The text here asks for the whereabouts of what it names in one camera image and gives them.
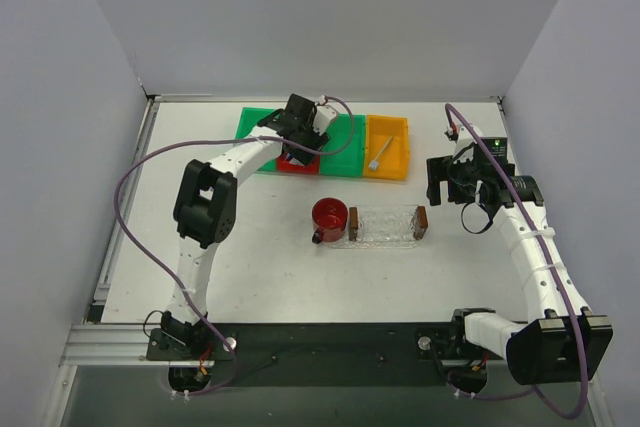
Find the clear textured oval tray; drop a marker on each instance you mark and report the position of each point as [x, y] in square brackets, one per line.
[380, 242]

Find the red bin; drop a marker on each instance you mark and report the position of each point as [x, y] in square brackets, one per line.
[284, 167]

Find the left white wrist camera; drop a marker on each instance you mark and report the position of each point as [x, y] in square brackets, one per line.
[325, 115]

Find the white toothbrush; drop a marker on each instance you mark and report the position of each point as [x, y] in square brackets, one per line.
[375, 162]

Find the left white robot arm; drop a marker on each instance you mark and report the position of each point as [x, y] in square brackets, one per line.
[206, 204]

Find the left green bin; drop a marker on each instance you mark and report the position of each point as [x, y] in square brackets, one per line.
[248, 119]

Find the yellow bin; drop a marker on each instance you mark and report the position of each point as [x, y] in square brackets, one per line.
[394, 163]

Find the aluminium frame rail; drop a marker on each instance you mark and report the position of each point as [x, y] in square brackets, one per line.
[105, 345]

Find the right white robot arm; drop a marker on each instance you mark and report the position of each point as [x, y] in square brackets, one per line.
[563, 340]

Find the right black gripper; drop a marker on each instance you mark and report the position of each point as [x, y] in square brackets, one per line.
[439, 177]

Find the red mug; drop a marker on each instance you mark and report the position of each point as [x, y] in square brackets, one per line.
[329, 216]

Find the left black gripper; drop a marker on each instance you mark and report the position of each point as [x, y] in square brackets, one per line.
[304, 141]

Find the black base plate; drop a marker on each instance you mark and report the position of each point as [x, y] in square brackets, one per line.
[316, 355]

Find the clear holder with wooden ends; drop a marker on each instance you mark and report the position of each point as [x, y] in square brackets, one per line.
[387, 224]

